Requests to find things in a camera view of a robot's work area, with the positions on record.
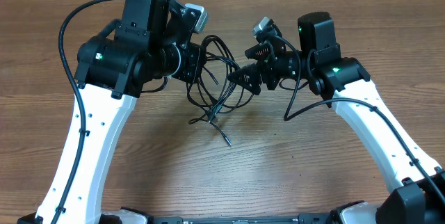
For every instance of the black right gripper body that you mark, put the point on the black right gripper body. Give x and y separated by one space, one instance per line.
286 66

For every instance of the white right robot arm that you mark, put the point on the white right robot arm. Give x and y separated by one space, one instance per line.
414 180

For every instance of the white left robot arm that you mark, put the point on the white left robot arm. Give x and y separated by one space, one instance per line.
152 40

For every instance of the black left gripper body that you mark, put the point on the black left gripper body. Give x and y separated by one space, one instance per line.
184 65

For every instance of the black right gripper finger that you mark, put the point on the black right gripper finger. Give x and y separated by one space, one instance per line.
262 51
248 77

